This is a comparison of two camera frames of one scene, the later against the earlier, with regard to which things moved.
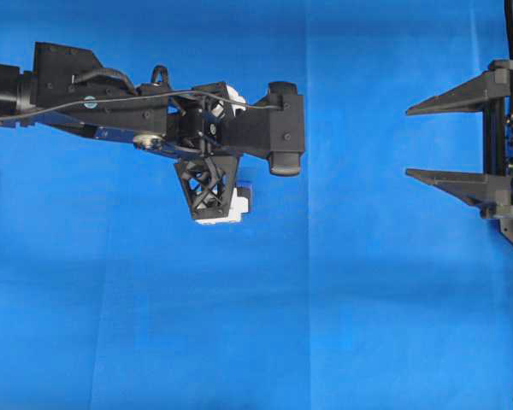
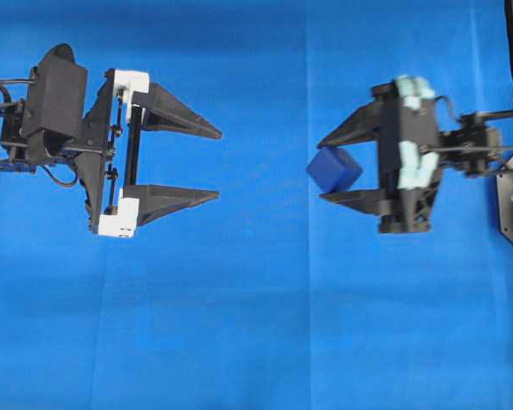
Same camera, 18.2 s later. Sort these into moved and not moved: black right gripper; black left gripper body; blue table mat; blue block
Moved: black right gripper; black left gripper body; blue block
Not moved: blue table mat
